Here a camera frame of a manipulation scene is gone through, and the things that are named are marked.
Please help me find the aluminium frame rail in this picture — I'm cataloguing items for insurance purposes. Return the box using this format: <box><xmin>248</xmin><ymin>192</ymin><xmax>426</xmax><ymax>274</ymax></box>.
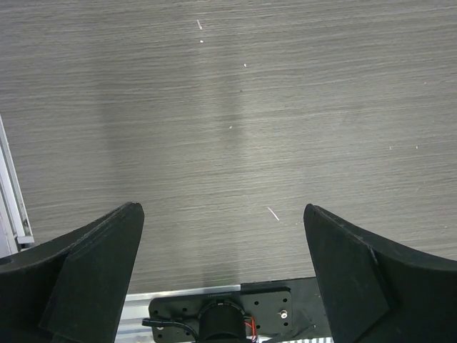
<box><xmin>0</xmin><ymin>121</ymin><xmax>35</xmax><ymax>257</ymax></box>

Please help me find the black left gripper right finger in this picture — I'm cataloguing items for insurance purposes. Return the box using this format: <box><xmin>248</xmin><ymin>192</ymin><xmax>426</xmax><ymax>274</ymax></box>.
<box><xmin>303</xmin><ymin>204</ymin><xmax>456</xmax><ymax>342</ymax></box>

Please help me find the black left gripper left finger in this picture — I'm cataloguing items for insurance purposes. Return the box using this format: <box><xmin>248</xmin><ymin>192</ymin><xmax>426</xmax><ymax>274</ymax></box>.
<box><xmin>1</xmin><ymin>202</ymin><xmax>144</xmax><ymax>342</ymax></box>

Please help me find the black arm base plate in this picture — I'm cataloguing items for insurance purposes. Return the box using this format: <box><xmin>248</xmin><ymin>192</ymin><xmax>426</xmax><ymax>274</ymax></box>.
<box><xmin>142</xmin><ymin>277</ymin><xmax>331</xmax><ymax>342</ymax></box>

